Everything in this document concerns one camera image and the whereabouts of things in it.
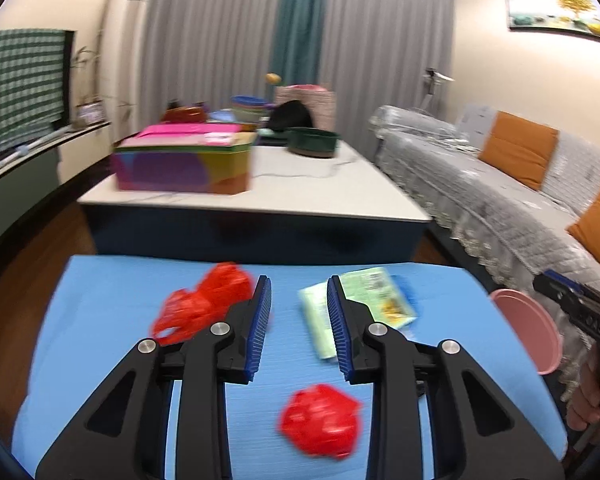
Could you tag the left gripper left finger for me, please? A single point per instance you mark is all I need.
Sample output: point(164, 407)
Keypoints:
point(259, 309)

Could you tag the grey quilted sofa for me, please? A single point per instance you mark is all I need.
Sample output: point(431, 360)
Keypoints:
point(514, 232)

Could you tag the blue table mat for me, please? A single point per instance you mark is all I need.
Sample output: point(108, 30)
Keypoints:
point(105, 304)

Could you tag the red plastic bag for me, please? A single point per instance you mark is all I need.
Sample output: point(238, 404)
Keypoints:
point(186, 312)
point(322, 421)

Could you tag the pink plastic trash bin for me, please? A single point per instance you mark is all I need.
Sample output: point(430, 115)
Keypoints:
point(533, 326)

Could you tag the orange cushion far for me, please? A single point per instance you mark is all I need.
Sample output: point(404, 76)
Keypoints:
point(520, 148)

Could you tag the person's right hand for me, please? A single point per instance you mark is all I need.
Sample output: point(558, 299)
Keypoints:
point(584, 406)

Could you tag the green tissue packet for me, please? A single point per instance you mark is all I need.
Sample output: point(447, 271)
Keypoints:
point(375, 287)

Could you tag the colorful rectangular box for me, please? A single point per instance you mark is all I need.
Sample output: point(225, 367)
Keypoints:
point(201, 157)

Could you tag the green checkered cloth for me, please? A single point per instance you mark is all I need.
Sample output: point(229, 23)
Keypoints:
point(35, 67)

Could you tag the white top coffee table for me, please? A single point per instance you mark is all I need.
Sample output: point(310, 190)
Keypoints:
point(298, 211)

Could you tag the dark green round tray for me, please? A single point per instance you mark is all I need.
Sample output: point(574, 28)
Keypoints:
point(312, 142)

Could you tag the pink woven basket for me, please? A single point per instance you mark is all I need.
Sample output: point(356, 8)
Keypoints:
point(320, 102)

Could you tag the stacked colorful bowls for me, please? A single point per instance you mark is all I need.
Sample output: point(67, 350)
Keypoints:
point(249, 109)

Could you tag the white floor lamp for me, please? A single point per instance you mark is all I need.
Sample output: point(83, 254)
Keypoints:
point(432, 80)

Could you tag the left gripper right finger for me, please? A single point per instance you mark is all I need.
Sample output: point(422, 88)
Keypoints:
point(339, 325)

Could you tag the potted bamboo plant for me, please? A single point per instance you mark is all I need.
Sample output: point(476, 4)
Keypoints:
point(87, 108)

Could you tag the teal curtain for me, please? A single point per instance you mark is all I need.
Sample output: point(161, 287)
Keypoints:
point(297, 41)

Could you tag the white standing air conditioner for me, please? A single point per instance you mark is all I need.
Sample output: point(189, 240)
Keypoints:
point(120, 62)

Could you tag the framed wall painting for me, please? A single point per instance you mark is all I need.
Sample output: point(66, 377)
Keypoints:
point(571, 17)

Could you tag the tv cabinet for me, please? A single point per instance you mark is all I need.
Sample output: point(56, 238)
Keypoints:
point(35, 171)

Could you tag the grey curtain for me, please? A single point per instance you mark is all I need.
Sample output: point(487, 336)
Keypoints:
point(368, 52)

